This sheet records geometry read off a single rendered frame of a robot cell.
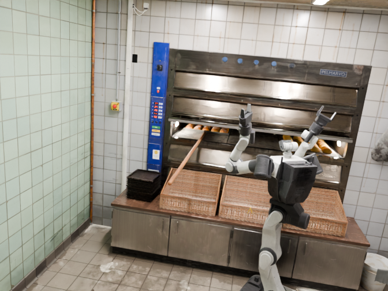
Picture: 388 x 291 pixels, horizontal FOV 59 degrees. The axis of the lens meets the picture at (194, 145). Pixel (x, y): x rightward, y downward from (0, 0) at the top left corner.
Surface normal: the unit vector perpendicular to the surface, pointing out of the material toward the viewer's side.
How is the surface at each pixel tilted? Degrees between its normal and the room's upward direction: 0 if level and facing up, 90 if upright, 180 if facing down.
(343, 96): 70
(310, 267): 89
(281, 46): 90
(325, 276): 90
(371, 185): 90
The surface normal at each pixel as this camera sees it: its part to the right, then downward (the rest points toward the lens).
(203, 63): -0.18, 0.30
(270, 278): -0.55, 0.16
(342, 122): -0.13, -0.11
